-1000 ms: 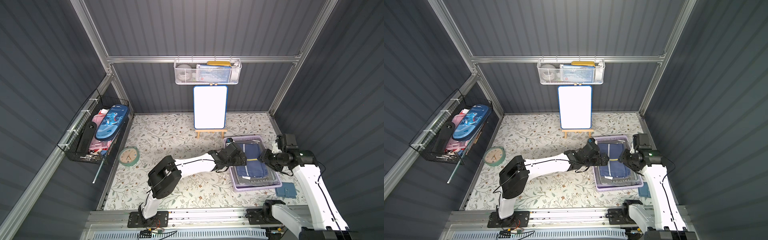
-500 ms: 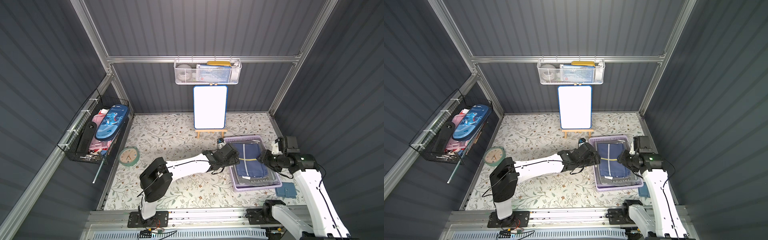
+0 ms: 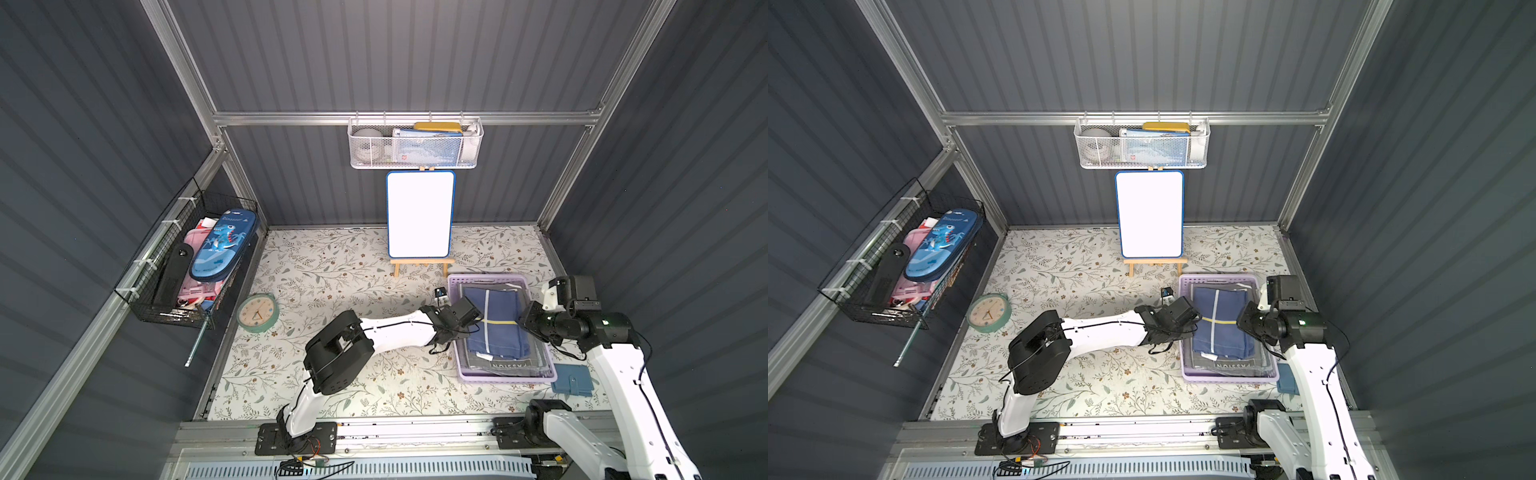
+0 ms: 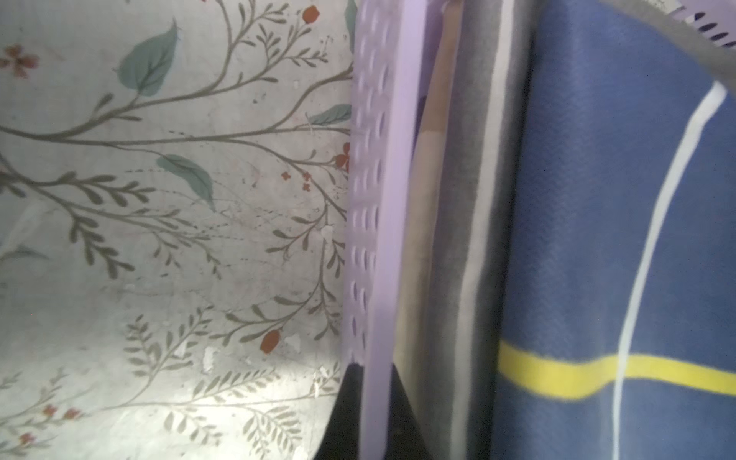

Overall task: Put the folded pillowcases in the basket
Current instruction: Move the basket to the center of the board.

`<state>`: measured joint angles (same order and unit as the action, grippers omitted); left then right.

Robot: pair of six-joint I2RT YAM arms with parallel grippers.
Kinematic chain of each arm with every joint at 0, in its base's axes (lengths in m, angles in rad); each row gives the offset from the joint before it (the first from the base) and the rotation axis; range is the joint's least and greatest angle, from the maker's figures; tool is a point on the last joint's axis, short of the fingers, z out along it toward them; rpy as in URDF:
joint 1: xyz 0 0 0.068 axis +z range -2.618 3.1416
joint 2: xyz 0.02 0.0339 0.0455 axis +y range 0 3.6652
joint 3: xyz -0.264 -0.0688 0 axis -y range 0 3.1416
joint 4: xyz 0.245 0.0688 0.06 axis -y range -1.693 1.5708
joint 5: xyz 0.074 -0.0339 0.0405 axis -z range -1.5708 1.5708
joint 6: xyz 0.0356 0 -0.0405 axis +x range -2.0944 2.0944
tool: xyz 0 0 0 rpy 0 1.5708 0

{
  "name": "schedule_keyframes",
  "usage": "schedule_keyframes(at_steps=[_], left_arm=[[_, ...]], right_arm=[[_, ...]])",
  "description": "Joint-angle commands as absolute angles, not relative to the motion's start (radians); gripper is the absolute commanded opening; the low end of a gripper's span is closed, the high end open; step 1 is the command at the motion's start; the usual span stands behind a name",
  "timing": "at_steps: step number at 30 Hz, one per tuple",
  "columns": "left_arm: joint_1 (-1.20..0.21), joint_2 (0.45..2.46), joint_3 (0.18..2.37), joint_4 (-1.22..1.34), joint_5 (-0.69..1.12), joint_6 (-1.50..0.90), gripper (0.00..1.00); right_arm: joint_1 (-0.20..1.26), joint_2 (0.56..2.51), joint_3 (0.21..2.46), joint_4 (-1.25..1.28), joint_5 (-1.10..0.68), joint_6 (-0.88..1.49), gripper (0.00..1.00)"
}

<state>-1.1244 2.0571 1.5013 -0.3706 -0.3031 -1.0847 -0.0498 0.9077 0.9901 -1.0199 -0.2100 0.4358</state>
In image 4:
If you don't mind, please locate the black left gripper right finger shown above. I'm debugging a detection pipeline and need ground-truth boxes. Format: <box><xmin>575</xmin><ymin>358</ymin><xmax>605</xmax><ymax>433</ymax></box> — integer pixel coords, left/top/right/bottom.
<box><xmin>386</xmin><ymin>365</ymin><xmax>432</xmax><ymax>460</ymax></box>

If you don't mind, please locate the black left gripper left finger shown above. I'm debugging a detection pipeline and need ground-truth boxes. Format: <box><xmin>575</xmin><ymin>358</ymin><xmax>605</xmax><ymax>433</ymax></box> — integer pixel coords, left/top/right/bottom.
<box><xmin>314</xmin><ymin>363</ymin><xmax>363</xmax><ymax>460</ymax></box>

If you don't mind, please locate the beige and grey pillowcase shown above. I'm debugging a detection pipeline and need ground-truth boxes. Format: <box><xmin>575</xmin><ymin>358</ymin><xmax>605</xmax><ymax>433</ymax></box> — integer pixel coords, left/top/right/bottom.
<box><xmin>394</xmin><ymin>1</ymin><xmax>464</xmax><ymax>421</ymax></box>

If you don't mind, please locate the navy striped pillowcase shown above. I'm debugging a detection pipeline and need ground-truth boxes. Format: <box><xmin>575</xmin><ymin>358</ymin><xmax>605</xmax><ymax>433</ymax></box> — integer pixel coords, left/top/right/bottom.
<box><xmin>492</xmin><ymin>1</ymin><xmax>735</xmax><ymax>459</ymax></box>

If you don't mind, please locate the purple plastic basket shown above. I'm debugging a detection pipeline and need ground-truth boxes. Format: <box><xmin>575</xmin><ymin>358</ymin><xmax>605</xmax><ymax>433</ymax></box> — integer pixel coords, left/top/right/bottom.
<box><xmin>341</xmin><ymin>1</ymin><xmax>735</xmax><ymax>459</ymax></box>

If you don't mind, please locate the plain grey pillowcase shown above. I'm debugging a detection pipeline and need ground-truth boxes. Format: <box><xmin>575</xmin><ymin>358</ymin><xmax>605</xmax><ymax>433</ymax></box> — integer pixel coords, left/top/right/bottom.
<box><xmin>422</xmin><ymin>1</ymin><xmax>735</xmax><ymax>459</ymax></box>

